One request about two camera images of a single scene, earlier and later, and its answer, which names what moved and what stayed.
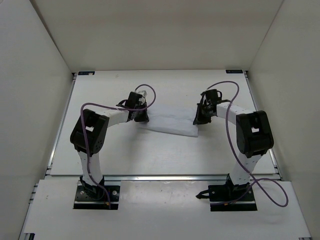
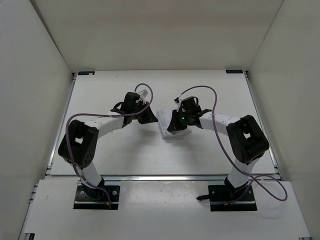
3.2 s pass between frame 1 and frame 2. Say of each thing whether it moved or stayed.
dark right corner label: stayed
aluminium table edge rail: stayed
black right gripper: moved
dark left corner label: stayed
